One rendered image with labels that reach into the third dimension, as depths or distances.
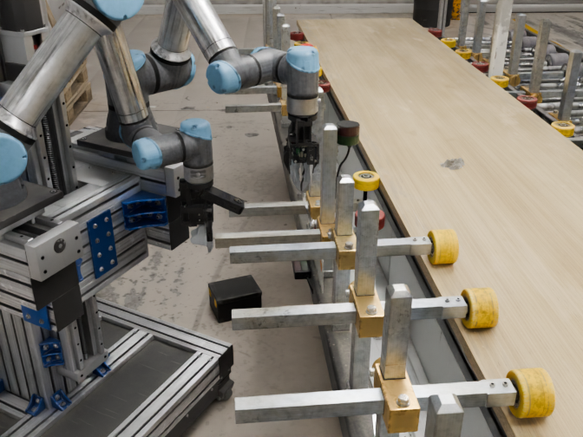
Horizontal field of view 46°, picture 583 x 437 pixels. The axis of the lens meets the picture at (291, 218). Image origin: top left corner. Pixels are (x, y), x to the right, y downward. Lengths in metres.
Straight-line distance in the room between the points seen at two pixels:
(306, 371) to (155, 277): 0.98
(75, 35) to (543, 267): 1.15
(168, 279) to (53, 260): 1.68
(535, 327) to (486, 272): 0.21
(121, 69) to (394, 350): 0.94
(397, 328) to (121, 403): 1.36
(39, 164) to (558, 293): 1.30
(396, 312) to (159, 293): 2.18
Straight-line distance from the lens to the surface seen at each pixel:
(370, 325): 1.32
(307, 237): 1.81
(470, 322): 1.40
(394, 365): 1.16
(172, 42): 1.96
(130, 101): 1.70
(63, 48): 1.49
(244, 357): 2.76
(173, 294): 3.16
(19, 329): 2.18
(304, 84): 1.59
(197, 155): 1.67
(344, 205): 1.54
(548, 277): 1.65
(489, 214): 1.90
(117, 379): 2.40
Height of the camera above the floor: 1.73
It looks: 27 degrees down
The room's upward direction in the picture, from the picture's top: straight up
